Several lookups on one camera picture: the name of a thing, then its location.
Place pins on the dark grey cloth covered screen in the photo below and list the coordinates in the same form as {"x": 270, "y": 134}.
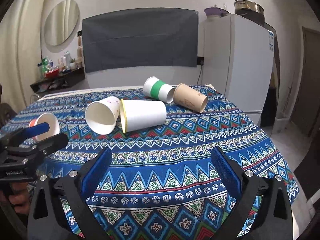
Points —
{"x": 140, "y": 37}

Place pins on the white refrigerator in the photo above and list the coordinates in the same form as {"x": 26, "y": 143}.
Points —
{"x": 238, "y": 61}

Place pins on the brown door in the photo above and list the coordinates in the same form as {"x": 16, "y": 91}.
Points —
{"x": 305, "y": 113}

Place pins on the white cup yellow rim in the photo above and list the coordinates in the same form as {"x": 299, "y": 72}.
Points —
{"x": 141, "y": 114}

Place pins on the black wall shelf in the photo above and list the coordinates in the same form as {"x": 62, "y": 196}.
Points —
{"x": 59, "y": 83}

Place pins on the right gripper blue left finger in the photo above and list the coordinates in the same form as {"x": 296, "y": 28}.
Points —
{"x": 77, "y": 186}

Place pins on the small potted plant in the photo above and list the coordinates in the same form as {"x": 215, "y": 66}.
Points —
{"x": 73, "y": 64}

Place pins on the person's left hand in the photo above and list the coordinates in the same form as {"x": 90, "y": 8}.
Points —
{"x": 19, "y": 199}

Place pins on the red and white paper cup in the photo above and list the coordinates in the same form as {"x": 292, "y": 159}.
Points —
{"x": 49, "y": 118}

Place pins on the red bowl on shelf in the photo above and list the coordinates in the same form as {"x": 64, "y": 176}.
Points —
{"x": 52, "y": 73}

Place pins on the steel cooking pot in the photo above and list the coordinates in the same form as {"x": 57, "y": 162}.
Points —
{"x": 248, "y": 5}

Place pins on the purple bowl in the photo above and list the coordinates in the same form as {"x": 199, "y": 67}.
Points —
{"x": 215, "y": 12}

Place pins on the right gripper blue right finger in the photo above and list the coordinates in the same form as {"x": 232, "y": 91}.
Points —
{"x": 241, "y": 185}

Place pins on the plain white paper cup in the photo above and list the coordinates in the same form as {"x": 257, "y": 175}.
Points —
{"x": 101, "y": 116}

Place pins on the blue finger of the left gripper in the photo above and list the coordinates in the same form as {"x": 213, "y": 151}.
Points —
{"x": 46, "y": 146}
{"x": 23, "y": 134}

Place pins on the green bottle on shelf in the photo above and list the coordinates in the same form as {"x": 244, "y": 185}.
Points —
{"x": 45, "y": 66}

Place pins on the white bottle on shelf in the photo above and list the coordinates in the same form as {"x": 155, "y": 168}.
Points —
{"x": 67, "y": 59}

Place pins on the oval wall mirror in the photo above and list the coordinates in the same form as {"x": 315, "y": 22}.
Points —
{"x": 61, "y": 22}

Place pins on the white cup green band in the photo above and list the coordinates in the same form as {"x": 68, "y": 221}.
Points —
{"x": 159, "y": 90}

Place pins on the blue patterned tablecloth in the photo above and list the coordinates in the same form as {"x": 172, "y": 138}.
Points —
{"x": 161, "y": 183}

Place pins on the brown kraft paper cup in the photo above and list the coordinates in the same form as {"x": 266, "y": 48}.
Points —
{"x": 190, "y": 98}

